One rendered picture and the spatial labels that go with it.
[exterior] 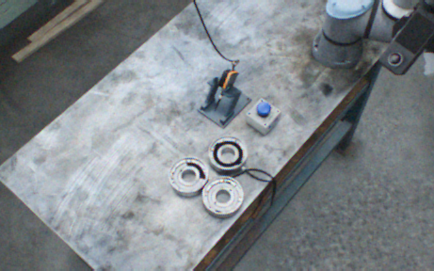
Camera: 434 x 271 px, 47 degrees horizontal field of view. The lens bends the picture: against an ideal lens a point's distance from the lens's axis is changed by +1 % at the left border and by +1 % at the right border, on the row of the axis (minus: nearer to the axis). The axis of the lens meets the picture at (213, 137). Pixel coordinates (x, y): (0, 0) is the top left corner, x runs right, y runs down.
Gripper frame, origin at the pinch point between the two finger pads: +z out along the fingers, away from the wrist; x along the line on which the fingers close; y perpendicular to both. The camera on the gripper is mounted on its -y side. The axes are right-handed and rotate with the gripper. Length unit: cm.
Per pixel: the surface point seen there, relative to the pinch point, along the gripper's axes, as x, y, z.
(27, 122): 134, -82, 114
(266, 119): 25, -18, 40
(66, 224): 39, -75, 31
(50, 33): 173, -45, 121
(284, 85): 32, -5, 47
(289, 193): 19, -19, 101
